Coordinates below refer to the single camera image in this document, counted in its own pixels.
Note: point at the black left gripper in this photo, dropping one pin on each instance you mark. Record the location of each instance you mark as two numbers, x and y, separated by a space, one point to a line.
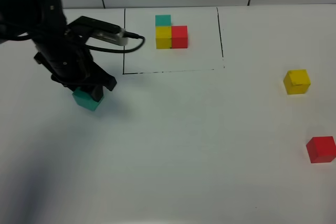
71 64

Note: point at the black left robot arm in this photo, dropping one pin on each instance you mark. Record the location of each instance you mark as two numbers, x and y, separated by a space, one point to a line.
24 19

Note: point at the yellow template block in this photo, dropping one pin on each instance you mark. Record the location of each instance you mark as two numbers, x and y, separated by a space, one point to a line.
163 37

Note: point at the teal template block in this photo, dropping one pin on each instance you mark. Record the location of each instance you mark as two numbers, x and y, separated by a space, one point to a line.
163 20

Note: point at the red template block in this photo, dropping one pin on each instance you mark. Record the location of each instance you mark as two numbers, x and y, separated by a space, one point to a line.
179 37

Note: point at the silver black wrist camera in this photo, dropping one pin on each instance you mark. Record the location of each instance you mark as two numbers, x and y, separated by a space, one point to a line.
105 31

